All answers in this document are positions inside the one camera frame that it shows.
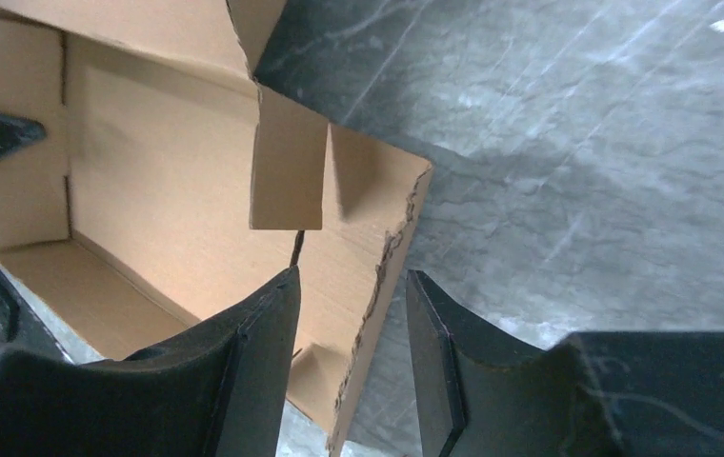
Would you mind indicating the brown cardboard box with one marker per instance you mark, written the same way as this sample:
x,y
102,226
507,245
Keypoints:
x,y
171,184

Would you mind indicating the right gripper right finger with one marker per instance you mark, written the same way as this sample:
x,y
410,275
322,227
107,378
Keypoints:
x,y
482,392

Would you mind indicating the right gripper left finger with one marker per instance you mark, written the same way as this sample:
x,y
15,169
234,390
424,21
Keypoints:
x,y
215,389

